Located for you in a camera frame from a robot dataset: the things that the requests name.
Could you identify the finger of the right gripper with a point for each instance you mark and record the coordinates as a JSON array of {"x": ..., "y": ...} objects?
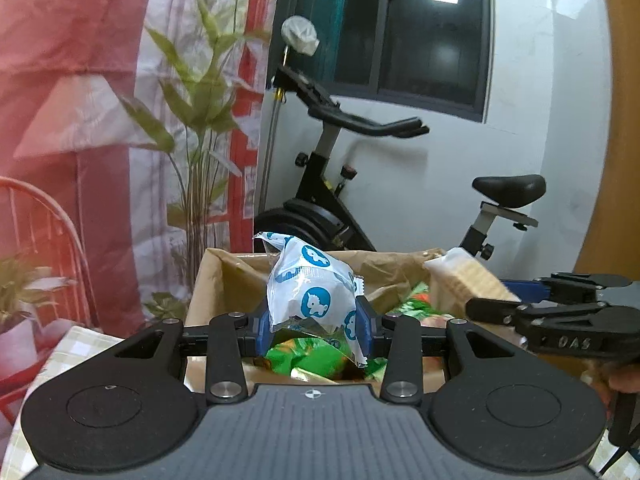
[
  {"x": 505, "y": 309},
  {"x": 565, "y": 287}
]

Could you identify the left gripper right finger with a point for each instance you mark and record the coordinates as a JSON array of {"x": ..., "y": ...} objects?
[{"x": 396, "y": 338}]

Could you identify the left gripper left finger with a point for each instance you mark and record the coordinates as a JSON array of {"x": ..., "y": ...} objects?
[{"x": 231, "y": 338}]

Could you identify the white cracker packet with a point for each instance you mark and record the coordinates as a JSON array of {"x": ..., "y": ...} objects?
[{"x": 457, "y": 277}]

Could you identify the blue white snack packet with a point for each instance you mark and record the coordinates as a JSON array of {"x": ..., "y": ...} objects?
[{"x": 310, "y": 291}]

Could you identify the person's right hand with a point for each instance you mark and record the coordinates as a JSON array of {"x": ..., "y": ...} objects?
[{"x": 608, "y": 379}]

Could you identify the cardboard box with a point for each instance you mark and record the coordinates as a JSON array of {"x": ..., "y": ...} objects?
[{"x": 237, "y": 283}]

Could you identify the wooden door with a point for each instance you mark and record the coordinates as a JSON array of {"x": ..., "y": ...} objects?
[{"x": 612, "y": 241}]

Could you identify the green snack packet in box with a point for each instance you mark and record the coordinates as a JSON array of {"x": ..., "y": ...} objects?
[{"x": 306, "y": 357}]

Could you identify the checkered cartoon tablecloth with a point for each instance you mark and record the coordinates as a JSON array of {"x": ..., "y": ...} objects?
[{"x": 77, "y": 346}]

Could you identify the red printed backdrop sheet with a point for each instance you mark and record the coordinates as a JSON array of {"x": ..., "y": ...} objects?
[{"x": 129, "y": 145}]

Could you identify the dark window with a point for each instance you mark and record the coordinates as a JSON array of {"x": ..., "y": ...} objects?
[{"x": 429, "y": 54}]

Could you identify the white cloth on pole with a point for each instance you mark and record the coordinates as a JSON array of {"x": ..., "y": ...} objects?
[{"x": 300, "y": 35}]

